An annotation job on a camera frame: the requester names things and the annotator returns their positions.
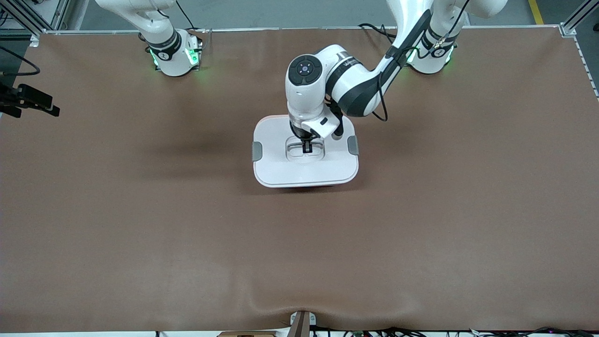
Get metal table edge clamp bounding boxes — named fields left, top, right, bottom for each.
left=289, top=311, right=317, bottom=337

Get black base cable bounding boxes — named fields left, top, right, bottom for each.
left=175, top=0, right=199, bottom=31
left=358, top=22, right=398, bottom=47

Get white box lid grey latches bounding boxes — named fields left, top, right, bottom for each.
left=252, top=116, right=360, bottom=189

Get black left base cable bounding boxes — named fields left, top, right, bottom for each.
left=358, top=22, right=398, bottom=47

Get black right base cable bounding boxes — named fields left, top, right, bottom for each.
left=175, top=0, right=199, bottom=31

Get aluminium corner post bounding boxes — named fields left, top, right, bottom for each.
left=562, top=0, right=599, bottom=36

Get aluminium frame with diagonal strut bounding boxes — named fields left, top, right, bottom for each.
left=0, top=0, right=71, bottom=36

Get brown table mat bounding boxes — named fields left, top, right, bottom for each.
left=0, top=28, right=599, bottom=333

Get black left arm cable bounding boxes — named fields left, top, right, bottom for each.
left=374, top=80, right=389, bottom=122

